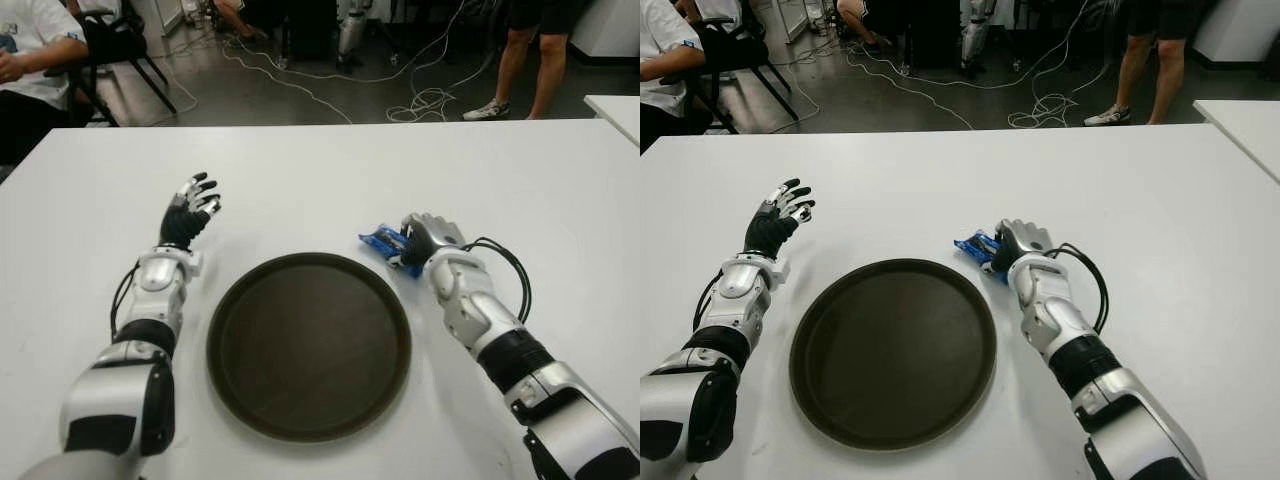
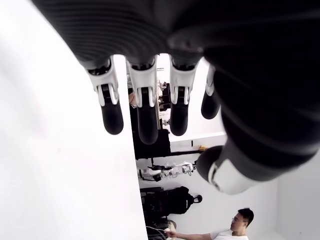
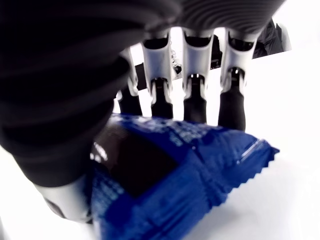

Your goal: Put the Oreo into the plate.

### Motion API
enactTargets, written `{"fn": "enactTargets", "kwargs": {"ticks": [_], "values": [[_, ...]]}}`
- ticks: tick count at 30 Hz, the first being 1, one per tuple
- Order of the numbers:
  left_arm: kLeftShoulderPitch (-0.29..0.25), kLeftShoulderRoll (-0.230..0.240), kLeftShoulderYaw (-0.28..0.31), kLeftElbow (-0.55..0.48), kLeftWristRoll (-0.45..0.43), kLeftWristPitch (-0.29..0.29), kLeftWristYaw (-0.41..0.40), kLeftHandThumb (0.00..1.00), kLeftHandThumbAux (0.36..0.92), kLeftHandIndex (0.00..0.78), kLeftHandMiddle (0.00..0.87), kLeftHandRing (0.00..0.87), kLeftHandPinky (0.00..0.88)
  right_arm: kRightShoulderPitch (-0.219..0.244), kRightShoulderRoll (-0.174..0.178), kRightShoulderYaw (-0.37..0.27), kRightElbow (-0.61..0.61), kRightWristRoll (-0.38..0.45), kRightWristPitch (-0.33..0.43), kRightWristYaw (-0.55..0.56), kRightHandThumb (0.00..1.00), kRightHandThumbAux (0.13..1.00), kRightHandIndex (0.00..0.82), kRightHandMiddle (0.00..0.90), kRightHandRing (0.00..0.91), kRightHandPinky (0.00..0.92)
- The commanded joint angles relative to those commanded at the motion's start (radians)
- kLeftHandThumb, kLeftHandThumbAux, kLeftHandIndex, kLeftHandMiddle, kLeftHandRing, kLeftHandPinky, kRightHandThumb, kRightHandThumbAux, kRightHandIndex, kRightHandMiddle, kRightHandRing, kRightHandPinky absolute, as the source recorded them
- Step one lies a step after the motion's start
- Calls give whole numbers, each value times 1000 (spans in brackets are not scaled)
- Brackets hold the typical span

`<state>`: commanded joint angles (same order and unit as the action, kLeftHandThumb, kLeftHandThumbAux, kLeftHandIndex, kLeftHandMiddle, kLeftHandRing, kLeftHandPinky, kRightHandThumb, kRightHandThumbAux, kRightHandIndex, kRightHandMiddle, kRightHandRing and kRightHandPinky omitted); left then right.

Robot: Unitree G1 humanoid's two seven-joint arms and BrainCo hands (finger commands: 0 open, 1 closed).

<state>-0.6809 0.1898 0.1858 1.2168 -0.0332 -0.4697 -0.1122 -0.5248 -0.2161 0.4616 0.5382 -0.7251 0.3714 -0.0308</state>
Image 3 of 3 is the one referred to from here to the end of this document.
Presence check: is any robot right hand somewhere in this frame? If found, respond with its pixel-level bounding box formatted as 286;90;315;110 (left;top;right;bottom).
0;0;287;225

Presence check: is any blue Oreo cookie packet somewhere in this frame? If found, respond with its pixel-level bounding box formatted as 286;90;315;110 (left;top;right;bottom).
89;112;280;240

